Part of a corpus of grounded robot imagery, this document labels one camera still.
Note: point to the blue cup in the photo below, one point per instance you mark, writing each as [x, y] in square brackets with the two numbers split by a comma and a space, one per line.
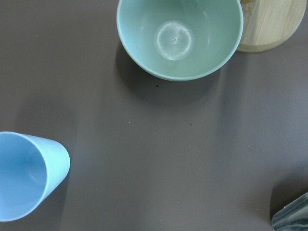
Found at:
[31, 168]

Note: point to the green bowl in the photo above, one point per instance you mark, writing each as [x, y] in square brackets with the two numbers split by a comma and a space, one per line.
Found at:
[180, 40]

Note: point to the wooden cup stand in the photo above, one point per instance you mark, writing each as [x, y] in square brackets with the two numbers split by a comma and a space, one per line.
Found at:
[269, 23]

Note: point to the metal ice scoop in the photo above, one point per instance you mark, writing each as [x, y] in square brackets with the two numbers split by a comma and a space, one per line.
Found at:
[293, 217]

